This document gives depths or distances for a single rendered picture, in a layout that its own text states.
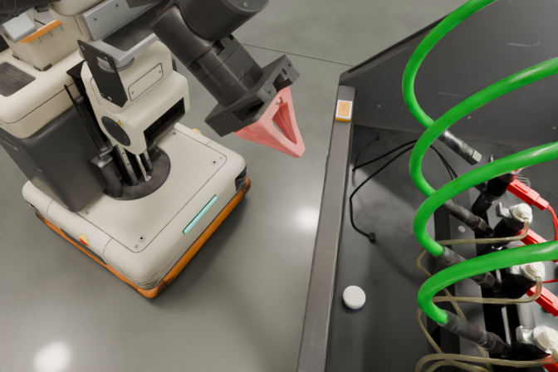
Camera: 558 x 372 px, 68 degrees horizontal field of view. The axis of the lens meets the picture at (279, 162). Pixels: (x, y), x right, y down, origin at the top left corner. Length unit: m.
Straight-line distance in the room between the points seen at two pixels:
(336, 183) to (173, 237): 0.87
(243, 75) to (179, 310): 1.36
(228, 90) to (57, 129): 1.02
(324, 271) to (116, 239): 1.01
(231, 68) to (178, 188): 1.23
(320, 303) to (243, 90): 0.37
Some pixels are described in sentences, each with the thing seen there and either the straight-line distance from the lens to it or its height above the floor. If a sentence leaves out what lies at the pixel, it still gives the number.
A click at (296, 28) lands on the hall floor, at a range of 2.84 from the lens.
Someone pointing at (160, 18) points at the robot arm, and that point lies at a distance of 0.42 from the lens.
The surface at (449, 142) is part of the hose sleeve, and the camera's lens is 0.62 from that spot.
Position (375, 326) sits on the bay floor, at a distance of 0.79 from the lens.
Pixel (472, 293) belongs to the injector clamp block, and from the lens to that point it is 0.69.
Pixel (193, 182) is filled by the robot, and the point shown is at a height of 0.28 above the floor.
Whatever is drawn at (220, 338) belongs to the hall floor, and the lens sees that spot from 1.64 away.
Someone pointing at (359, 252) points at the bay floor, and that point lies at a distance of 0.84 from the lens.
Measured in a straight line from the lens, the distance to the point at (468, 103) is 0.46.
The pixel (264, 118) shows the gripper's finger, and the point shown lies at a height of 1.27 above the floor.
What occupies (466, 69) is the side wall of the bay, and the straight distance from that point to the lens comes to 0.94.
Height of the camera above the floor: 1.57
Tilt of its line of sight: 51 degrees down
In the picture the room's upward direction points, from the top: straight up
